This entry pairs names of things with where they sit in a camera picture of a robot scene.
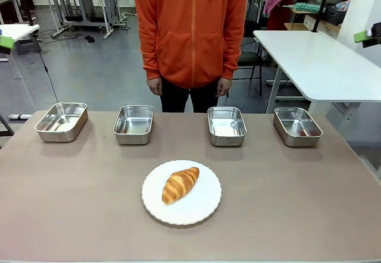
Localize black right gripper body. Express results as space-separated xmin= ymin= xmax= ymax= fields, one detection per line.
xmin=361 ymin=21 xmax=381 ymax=49

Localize golden brown croissant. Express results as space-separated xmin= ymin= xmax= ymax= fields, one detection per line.
xmin=161 ymin=167 xmax=200 ymax=206

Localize person's right orange-sleeved forearm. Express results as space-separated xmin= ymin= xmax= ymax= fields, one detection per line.
xmin=134 ymin=15 xmax=163 ymax=81

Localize person's left orange-sleeved forearm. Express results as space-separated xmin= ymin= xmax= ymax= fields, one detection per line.
xmin=220 ymin=15 xmax=248 ymax=81

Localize rectangular stainless steel container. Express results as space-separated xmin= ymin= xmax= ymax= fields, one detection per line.
xmin=113 ymin=105 xmax=155 ymax=145
xmin=273 ymin=107 xmax=323 ymax=148
xmin=33 ymin=102 xmax=89 ymax=143
xmin=207 ymin=106 xmax=248 ymax=147

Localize person's left hand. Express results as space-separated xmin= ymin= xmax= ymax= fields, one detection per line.
xmin=216 ymin=77 xmax=233 ymax=98

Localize person's right hand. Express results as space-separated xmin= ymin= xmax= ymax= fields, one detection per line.
xmin=147 ymin=77 xmax=163 ymax=96

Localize small white table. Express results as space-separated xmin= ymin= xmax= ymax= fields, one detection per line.
xmin=0 ymin=23 xmax=40 ymax=112

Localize grey plastic crate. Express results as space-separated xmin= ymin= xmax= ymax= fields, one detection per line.
xmin=325 ymin=4 xmax=348 ymax=27

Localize black stand pole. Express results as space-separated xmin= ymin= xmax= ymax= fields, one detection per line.
xmin=16 ymin=0 xmax=35 ymax=27
xmin=310 ymin=0 xmax=332 ymax=34

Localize large white side table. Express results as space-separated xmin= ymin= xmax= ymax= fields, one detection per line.
xmin=252 ymin=29 xmax=381 ymax=121

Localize teal microfibre duster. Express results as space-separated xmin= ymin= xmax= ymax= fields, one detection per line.
xmin=282 ymin=2 xmax=327 ymax=14

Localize grey metal workbench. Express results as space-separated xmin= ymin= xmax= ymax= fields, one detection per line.
xmin=43 ymin=0 xmax=123 ymax=40

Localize black folding chair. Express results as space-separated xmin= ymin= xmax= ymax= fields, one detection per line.
xmin=236 ymin=20 xmax=265 ymax=96

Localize orange zip hoodie torso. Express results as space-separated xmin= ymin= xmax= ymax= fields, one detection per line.
xmin=133 ymin=0 xmax=249 ymax=89

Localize black trousers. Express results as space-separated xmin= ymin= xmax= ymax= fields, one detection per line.
xmin=160 ymin=77 xmax=221 ymax=114

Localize white scalloped plate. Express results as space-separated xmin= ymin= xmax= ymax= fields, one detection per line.
xmin=141 ymin=159 xmax=223 ymax=226

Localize black floor cable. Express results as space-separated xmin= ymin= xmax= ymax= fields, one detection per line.
xmin=32 ymin=33 xmax=60 ymax=104

